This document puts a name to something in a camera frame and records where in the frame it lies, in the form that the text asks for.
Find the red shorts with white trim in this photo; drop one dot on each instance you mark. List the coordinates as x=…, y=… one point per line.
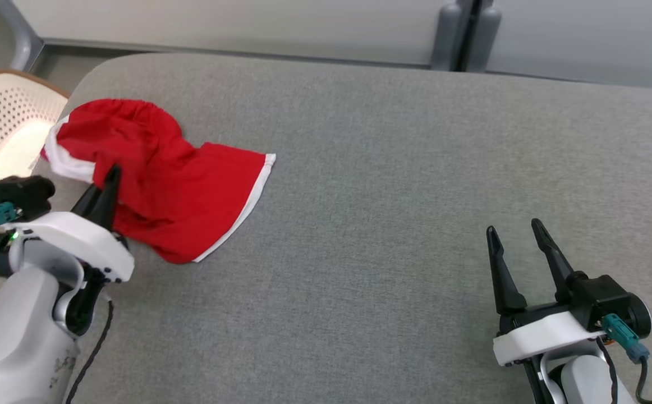
x=180, y=185

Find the grey cylinder post foot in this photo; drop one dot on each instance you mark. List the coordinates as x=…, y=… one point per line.
x=446, y=33
x=486, y=33

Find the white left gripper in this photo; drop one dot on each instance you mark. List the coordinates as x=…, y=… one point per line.
x=79, y=238

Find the grey wall panel joint post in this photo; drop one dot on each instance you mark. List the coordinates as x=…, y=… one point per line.
x=470, y=33

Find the grey wall base rail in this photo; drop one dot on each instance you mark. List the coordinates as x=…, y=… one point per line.
x=247, y=53

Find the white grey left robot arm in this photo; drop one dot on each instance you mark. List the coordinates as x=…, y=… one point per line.
x=12, y=336

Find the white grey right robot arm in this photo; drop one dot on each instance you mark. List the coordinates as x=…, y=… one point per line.
x=584, y=381

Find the teal right camera connector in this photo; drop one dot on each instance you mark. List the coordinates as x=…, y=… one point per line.
x=623, y=334

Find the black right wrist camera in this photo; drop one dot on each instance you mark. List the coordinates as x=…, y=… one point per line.
x=601, y=294

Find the cream perforated laundry basket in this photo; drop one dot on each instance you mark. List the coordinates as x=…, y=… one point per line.
x=6, y=120

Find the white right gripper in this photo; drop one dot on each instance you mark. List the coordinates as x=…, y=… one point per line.
x=545, y=336

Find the grey metal frame leg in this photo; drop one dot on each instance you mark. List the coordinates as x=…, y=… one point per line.
x=20, y=33

